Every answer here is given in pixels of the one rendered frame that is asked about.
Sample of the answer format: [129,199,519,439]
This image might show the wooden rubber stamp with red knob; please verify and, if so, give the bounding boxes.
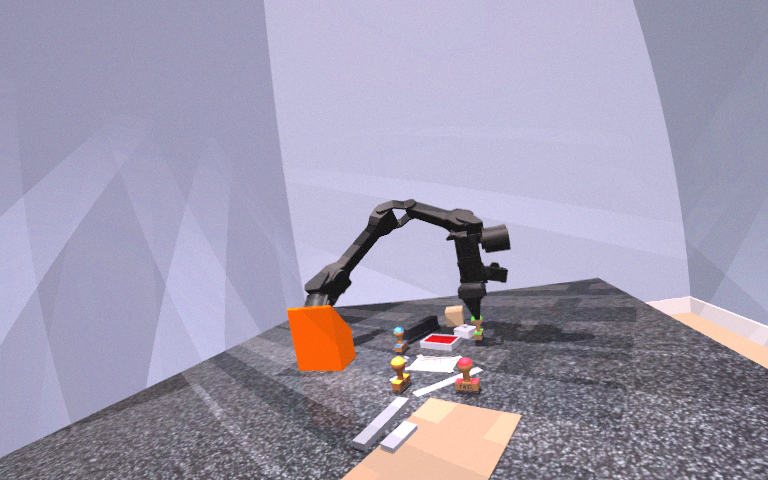
[455,358,481,395]

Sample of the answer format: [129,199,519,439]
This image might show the white flat strip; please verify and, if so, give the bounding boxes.
[413,367,483,397]

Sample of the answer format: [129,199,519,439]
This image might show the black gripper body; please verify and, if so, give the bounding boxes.
[457,255,486,299]

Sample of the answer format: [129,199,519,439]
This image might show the white rectangular bar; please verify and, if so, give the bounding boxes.
[353,397,410,451]

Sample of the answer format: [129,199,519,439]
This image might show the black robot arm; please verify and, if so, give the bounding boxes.
[304,199,511,308]

